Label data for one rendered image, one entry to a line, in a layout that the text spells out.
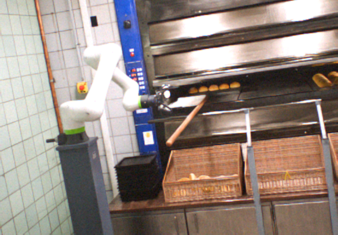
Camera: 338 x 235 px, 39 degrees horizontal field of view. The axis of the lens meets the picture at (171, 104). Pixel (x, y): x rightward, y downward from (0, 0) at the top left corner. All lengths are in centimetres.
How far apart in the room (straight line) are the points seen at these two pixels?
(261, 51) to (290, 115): 54
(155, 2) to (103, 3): 42
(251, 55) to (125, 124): 117
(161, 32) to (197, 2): 36
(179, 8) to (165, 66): 46
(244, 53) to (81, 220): 173
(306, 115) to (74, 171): 181
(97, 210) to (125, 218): 64
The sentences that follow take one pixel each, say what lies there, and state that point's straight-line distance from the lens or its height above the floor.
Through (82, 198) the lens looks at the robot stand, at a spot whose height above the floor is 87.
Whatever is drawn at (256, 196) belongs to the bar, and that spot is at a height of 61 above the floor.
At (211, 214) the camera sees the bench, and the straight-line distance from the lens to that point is 341.
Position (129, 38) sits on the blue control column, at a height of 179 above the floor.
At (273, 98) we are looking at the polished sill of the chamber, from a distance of 373.
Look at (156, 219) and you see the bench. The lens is 350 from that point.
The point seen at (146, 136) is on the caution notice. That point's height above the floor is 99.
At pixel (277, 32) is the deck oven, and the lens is 370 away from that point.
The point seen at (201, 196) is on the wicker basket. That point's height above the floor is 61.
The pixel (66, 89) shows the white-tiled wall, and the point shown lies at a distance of 407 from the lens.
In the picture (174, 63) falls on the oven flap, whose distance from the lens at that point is 377.
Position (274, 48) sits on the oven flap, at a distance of 370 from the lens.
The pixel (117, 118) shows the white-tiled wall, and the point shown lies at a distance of 395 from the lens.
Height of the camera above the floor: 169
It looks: 7 degrees down
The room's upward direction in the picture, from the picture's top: 9 degrees counter-clockwise
